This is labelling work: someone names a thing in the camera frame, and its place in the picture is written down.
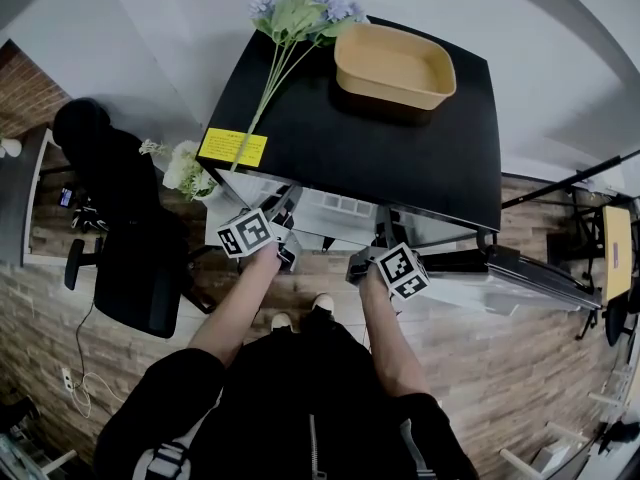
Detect person's left forearm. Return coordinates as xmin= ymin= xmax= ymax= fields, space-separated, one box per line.
xmin=187 ymin=241 xmax=284 ymax=369

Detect black office chair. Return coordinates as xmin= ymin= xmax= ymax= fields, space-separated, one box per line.
xmin=51 ymin=97 xmax=217 ymax=340

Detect purple artificial flower bouquet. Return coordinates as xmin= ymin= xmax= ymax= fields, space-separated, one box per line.
xmin=229 ymin=0 xmax=370 ymax=173

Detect beige plastic tub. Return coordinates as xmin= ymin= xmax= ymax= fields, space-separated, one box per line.
xmin=333 ymin=22 xmax=458 ymax=112

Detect yellow warning label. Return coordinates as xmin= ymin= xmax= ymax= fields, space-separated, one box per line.
xmin=196 ymin=127 xmax=269 ymax=169

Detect white artificial flower bunch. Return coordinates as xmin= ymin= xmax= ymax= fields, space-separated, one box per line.
xmin=138 ymin=138 xmax=222 ymax=203

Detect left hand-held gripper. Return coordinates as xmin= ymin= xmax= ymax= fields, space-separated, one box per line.
xmin=216 ymin=185 xmax=305 ymax=275

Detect light wooden stick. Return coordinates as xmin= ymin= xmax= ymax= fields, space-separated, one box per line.
xmin=499 ymin=447 xmax=537 ymax=475
xmin=545 ymin=420 xmax=591 ymax=444

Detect white cable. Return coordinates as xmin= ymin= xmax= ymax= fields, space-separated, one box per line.
xmin=68 ymin=370 xmax=127 ymax=420

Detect thin black cable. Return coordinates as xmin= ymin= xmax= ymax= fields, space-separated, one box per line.
xmin=74 ymin=295 xmax=97 ymax=387

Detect person's right forearm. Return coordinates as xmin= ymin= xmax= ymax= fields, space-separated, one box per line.
xmin=358 ymin=266 xmax=434 ymax=399

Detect yellow wooden table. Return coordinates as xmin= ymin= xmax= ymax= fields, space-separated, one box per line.
xmin=600 ymin=204 xmax=633 ymax=305

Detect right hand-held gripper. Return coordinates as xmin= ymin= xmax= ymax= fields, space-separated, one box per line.
xmin=346 ymin=205 xmax=432 ymax=301

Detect black fridge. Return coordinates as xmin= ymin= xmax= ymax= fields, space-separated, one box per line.
xmin=195 ymin=16 xmax=604 ymax=317

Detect black tripod stand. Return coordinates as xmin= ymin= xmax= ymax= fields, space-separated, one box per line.
xmin=500 ymin=149 xmax=640 ymax=340

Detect black and white gloves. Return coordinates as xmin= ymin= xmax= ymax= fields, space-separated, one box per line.
xmin=71 ymin=204 xmax=110 ymax=235

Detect person's black top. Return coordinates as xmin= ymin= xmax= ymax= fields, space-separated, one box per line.
xmin=92 ymin=311 xmax=482 ymax=480

